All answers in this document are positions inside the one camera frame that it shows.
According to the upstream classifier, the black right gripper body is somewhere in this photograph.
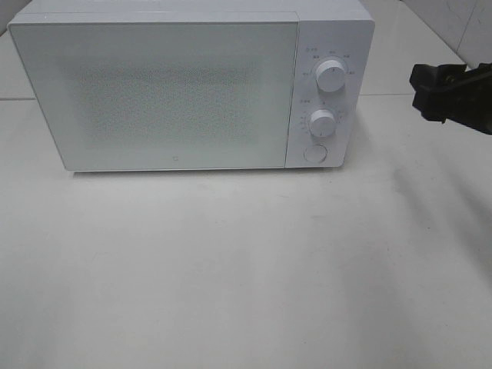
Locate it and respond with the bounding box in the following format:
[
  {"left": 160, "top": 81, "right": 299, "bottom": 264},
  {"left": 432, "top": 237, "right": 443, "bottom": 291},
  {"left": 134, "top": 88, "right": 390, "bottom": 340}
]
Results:
[{"left": 444, "top": 63, "right": 491, "bottom": 135}]

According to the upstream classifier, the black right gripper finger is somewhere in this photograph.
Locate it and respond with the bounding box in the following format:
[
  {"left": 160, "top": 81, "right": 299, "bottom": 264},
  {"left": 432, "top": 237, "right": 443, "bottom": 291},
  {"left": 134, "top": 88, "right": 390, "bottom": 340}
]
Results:
[
  {"left": 410, "top": 64, "right": 467, "bottom": 95},
  {"left": 412, "top": 90, "right": 448, "bottom": 124}
]

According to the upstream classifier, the white round knob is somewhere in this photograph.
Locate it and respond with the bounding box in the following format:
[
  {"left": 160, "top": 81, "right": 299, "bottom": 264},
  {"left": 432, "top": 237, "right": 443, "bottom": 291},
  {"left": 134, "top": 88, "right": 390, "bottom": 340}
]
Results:
[
  {"left": 309, "top": 109, "right": 337, "bottom": 138},
  {"left": 314, "top": 58, "right": 347, "bottom": 92}
]

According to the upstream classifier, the white round door button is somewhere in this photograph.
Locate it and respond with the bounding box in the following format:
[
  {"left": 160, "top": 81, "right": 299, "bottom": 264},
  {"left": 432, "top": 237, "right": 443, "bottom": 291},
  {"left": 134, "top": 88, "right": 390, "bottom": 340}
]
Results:
[{"left": 304, "top": 145, "right": 327, "bottom": 165}]

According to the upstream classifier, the white microwave door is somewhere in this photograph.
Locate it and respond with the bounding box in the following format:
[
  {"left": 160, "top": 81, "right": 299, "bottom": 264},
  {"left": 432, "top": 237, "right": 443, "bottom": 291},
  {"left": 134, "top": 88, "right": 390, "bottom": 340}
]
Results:
[{"left": 11, "top": 22, "right": 298, "bottom": 171}]

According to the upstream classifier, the white microwave oven body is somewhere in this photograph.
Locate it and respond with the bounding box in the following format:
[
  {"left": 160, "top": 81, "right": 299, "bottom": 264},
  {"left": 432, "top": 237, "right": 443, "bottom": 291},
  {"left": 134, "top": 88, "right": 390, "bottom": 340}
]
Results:
[{"left": 8, "top": 1, "right": 375, "bottom": 171}]

